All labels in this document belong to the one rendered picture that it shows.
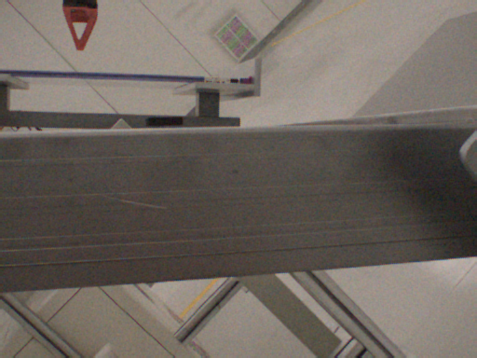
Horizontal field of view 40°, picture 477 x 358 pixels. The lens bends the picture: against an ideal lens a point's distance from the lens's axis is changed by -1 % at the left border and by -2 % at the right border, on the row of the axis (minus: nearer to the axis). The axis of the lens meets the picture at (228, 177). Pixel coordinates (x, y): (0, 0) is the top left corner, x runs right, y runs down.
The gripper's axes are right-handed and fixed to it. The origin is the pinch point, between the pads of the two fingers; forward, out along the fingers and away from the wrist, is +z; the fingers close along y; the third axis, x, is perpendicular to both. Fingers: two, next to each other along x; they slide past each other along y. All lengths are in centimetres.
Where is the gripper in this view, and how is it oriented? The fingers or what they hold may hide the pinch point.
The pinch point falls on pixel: (79, 44)
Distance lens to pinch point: 138.2
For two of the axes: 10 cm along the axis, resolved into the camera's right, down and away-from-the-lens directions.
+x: 9.8, 0.2, 2.0
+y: 2.0, 1.1, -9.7
